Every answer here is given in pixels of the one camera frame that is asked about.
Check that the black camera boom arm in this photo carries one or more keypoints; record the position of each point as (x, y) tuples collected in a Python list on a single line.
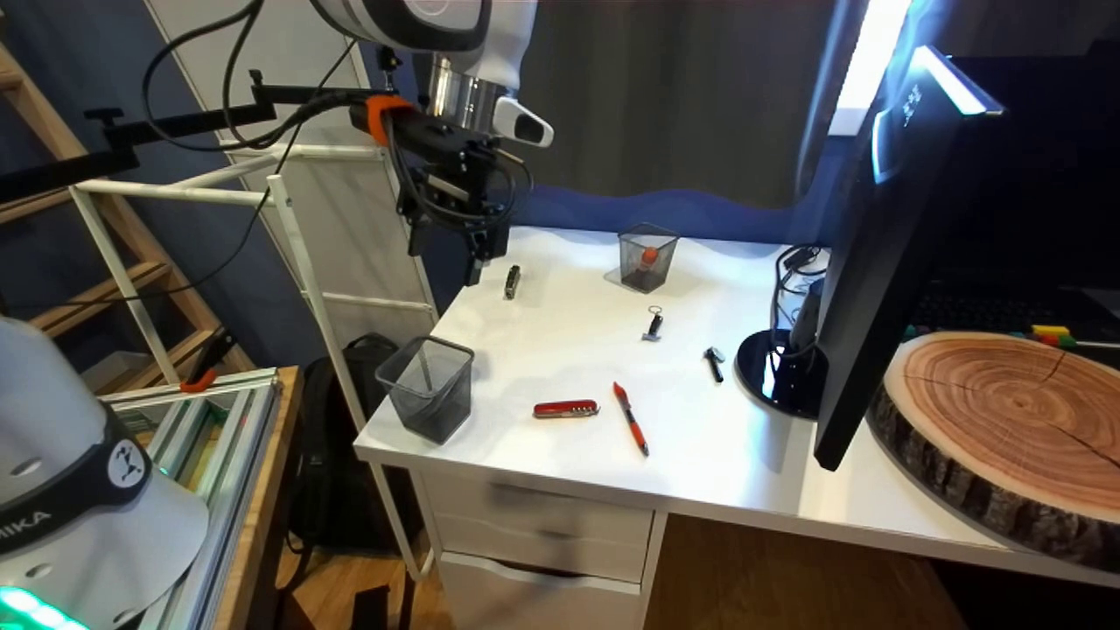
[(122, 139)]

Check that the keyring multitool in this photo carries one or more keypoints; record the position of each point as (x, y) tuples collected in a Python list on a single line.
[(652, 330)]

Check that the red pocket knife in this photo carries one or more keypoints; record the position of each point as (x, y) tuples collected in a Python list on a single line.
[(566, 411)]

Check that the small black marker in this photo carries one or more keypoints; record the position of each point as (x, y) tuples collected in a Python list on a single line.
[(714, 365)]

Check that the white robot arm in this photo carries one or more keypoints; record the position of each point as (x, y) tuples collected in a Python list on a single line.
[(476, 66)]

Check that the grey mesh container front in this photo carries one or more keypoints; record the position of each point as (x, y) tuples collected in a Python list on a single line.
[(429, 387)]

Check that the red pen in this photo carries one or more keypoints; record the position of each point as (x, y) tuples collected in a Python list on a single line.
[(631, 421)]

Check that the grey curtain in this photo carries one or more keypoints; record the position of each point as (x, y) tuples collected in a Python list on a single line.
[(713, 95)]

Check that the dark folding knife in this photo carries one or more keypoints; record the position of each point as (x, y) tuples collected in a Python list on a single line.
[(513, 283)]

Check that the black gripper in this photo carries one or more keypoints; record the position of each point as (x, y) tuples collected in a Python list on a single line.
[(444, 172)]

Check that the black computer monitor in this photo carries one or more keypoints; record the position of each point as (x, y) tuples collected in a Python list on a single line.
[(909, 194)]

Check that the wooden ladder shelf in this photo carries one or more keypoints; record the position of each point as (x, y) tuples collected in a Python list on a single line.
[(175, 328)]

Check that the white metal rack frame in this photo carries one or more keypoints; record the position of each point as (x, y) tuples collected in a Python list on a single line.
[(331, 215)]

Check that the white desk drawer unit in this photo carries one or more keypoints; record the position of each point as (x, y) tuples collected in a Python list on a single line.
[(518, 559)]

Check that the wooden log slice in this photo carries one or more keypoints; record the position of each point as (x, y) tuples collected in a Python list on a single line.
[(1017, 435)]

